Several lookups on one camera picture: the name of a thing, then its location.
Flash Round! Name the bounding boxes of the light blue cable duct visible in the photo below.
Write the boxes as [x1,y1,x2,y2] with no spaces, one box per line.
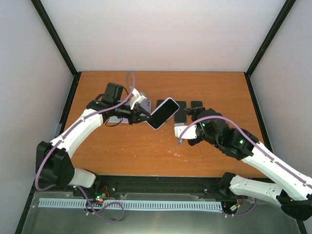
[38,198,222,213]

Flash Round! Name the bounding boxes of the light blue phone case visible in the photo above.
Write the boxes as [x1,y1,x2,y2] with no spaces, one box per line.
[107,116,123,123]

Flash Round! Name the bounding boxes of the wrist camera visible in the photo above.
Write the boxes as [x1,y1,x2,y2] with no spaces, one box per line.
[129,88,147,110]
[174,123,197,139]

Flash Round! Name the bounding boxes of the black smartphone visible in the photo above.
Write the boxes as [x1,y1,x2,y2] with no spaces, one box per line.
[155,99,166,110]

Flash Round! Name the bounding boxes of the lavender phone case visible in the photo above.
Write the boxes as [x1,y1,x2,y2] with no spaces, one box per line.
[140,99,152,113]
[121,118,129,124]

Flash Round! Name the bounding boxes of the black frame post right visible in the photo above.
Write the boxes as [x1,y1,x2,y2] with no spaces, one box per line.
[245,0,308,234]

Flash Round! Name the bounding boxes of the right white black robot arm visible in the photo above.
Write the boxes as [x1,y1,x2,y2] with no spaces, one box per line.
[175,107,312,221]

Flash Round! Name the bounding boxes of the black frame post left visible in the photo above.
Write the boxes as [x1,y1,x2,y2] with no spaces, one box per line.
[15,0,82,234]

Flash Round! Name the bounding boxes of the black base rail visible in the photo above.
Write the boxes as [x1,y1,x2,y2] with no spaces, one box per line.
[31,174,292,203]

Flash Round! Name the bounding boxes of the metal base plate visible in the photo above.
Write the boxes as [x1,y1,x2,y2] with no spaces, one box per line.
[16,192,307,234]

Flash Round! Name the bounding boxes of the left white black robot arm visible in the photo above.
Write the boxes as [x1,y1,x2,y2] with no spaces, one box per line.
[35,83,151,196]

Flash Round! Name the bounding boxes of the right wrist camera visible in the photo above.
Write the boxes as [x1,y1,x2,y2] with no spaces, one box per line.
[174,123,197,139]

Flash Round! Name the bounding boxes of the phone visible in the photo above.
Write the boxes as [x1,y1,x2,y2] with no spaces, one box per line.
[191,100,203,108]
[174,101,187,123]
[147,97,180,130]

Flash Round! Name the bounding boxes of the black frame post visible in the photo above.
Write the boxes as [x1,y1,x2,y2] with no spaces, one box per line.
[15,0,82,234]
[245,0,308,234]

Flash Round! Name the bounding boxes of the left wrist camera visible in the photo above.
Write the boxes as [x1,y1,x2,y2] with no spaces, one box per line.
[129,88,147,110]

